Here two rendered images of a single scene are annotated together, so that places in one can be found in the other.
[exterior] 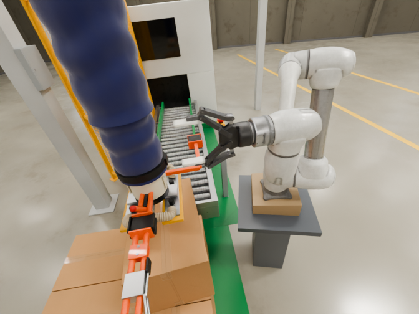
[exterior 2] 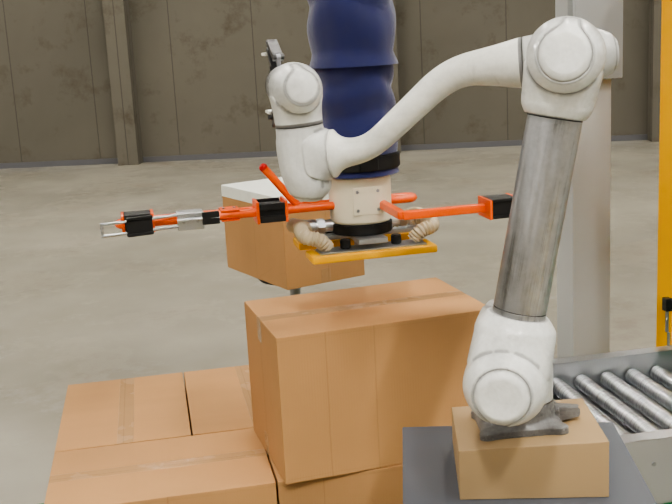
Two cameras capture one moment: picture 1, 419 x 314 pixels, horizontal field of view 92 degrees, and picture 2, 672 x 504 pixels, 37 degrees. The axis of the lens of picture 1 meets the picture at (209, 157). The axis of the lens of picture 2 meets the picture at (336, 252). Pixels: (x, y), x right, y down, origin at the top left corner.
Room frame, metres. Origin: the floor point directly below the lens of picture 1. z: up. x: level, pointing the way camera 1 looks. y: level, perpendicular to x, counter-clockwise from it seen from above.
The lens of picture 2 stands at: (0.34, -2.35, 1.68)
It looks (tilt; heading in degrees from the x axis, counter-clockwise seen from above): 12 degrees down; 83
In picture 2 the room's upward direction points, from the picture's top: 3 degrees counter-clockwise
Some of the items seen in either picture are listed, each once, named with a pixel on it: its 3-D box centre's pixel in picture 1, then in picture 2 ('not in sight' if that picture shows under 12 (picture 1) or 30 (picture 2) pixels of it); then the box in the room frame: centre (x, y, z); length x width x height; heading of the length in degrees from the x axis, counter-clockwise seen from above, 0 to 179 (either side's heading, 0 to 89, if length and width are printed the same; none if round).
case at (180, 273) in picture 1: (170, 238); (367, 372); (0.74, 0.30, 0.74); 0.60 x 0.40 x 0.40; 9
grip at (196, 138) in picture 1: (194, 141); (499, 206); (1.06, 0.08, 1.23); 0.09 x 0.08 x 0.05; 95
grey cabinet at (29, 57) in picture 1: (36, 68); (595, 38); (1.80, 1.28, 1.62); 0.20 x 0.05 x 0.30; 3
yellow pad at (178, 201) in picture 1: (171, 193); (371, 245); (0.75, 0.22, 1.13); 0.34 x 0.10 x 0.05; 5
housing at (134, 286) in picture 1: (135, 286); (189, 219); (0.28, 0.27, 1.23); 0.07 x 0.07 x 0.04; 5
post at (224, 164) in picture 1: (223, 164); not in sight; (1.72, -0.14, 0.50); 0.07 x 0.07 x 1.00; 3
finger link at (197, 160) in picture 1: (193, 161); not in sight; (0.50, 0.05, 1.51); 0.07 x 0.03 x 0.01; 95
